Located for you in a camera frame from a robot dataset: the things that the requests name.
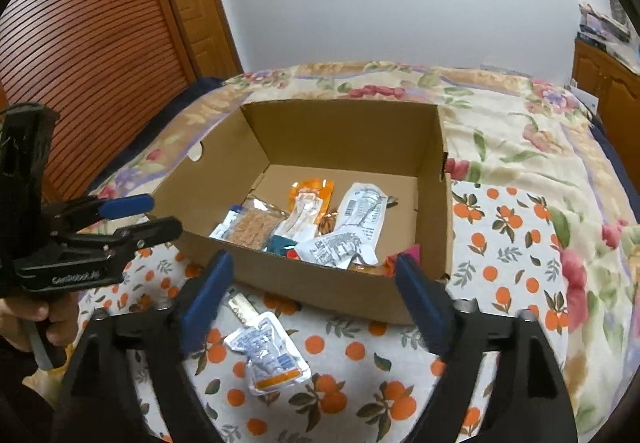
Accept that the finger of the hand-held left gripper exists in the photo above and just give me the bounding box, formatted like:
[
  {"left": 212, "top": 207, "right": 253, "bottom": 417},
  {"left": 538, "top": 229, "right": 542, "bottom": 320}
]
[
  {"left": 50, "top": 193, "right": 155, "bottom": 230},
  {"left": 107, "top": 217, "right": 183, "bottom": 259}
]

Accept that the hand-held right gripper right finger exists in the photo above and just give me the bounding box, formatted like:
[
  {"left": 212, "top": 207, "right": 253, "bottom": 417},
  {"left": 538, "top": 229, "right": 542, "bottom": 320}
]
[{"left": 394, "top": 253, "right": 581, "bottom": 443}]

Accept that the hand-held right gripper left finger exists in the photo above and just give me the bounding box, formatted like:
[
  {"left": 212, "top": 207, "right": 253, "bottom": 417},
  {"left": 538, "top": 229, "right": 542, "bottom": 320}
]
[{"left": 52, "top": 249, "right": 236, "bottom": 443}]

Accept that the silver snack packet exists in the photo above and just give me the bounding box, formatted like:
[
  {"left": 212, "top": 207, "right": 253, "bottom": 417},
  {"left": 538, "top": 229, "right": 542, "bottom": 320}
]
[
  {"left": 295, "top": 230, "right": 379, "bottom": 269},
  {"left": 332, "top": 182, "right": 389, "bottom": 244}
]

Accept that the orange and white snack packet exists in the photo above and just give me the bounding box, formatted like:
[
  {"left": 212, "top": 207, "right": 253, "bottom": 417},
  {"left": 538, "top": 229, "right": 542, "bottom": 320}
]
[{"left": 272, "top": 177, "right": 336, "bottom": 244}]

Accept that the cardboard box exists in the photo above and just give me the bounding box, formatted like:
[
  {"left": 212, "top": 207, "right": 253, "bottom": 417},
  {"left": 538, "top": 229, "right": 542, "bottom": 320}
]
[{"left": 150, "top": 98, "right": 455, "bottom": 326}]

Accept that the person's left forearm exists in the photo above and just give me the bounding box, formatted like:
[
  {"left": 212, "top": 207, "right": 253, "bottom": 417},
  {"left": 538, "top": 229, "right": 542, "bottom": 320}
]
[{"left": 0, "top": 338, "right": 71, "bottom": 443}]

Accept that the clear packet of tan snacks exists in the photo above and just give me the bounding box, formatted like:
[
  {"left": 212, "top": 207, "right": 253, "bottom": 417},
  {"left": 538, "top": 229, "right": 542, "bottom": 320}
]
[{"left": 227, "top": 196, "right": 291, "bottom": 252}]

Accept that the person's left hand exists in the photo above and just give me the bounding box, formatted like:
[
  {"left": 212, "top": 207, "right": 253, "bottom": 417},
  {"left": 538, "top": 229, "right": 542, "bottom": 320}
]
[{"left": 0, "top": 292, "right": 82, "bottom": 355}]

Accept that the gold snack packet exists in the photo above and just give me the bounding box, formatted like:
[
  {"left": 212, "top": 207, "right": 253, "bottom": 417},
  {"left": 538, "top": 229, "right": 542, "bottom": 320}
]
[{"left": 227, "top": 290, "right": 261, "bottom": 324}]

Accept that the white and blue snack packet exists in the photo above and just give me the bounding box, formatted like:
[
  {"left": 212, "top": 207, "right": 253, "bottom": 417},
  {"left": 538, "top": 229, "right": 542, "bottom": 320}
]
[{"left": 209, "top": 208, "right": 246, "bottom": 240}]

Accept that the clear blue orange snack packet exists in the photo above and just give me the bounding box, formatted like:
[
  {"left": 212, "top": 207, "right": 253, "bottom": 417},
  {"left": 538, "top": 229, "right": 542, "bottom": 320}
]
[{"left": 225, "top": 312, "right": 312, "bottom": 396}]

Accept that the teal snack packet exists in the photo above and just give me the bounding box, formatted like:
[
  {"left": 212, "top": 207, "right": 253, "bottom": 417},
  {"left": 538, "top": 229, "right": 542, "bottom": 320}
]
[{"left": 265, "top": 234, "right": 301, "bottom": 257}]

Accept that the orange fruit print bedsheet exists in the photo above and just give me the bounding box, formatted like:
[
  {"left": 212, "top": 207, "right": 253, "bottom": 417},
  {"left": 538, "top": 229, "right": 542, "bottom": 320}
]
[{"left": 25, "top": 183, "right": 573, "bottom": 443}]

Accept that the crumpled silver snack packet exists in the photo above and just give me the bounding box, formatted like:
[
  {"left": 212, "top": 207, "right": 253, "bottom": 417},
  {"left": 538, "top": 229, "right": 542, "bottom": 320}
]
[{"left": 295, "top": 230, "right": 379, "bottom": 269}]

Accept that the louvered wooden wardrobe door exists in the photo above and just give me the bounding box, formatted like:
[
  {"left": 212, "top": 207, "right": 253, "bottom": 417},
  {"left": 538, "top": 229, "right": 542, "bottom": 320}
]
[{"left": 0, "top": 0, "right": 199, "bottom": 204}]

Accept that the floral blanket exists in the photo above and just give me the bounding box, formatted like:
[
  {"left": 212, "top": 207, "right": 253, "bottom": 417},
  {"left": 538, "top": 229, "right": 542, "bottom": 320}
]
[{"left": 85, "top": 62, "right": 640, "bottom": 443}]

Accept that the white paper sheet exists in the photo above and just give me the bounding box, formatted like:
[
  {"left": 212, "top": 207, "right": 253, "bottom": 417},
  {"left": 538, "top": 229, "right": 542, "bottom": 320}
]
[{"left": 566, "top": 79, "right": 599, "bottom": 113}]

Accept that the wooden cabinet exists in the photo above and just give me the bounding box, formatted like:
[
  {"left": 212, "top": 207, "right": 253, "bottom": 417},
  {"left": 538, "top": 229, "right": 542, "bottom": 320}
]
[{"left": 572, "top": 38, "right": 640, "bottom": 159}]

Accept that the clutter pile on cabinet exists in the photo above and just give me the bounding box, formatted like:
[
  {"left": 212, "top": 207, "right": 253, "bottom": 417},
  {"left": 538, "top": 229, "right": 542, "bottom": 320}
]
[{"left": 577, "top": 0, "right": 640, "bottom": 74}]

